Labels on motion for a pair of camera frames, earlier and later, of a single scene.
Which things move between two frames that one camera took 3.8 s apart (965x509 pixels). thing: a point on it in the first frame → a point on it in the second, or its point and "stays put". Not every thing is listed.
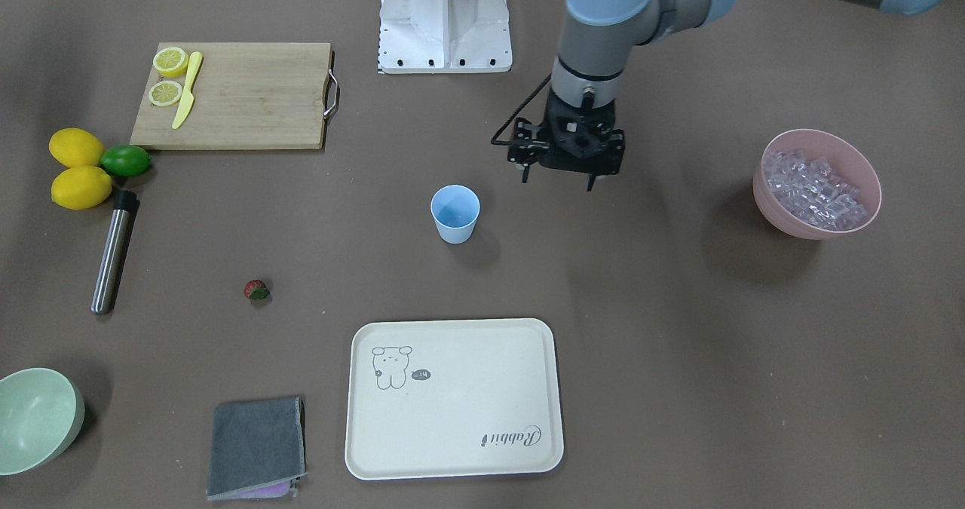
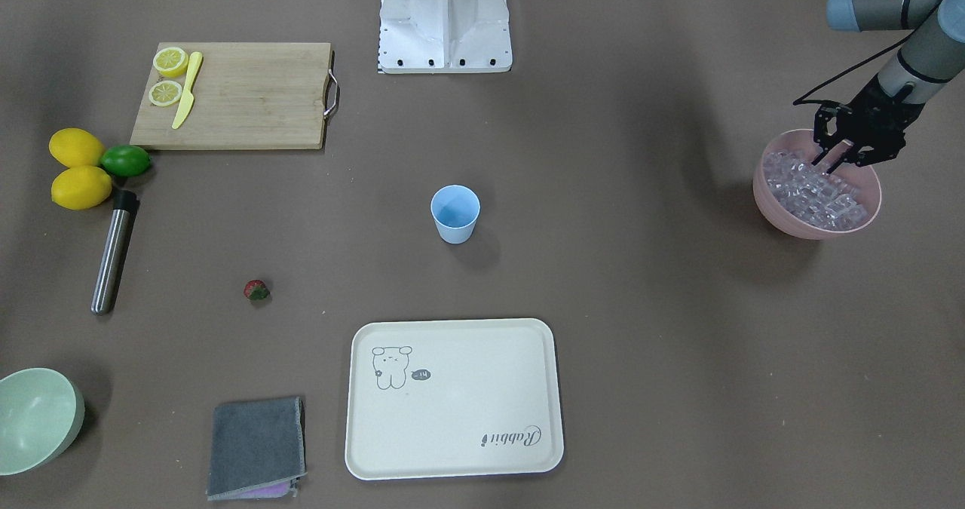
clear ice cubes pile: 808,188 stays put
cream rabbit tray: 452,398 stays put
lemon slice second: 164,93 stays put
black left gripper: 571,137 → 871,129
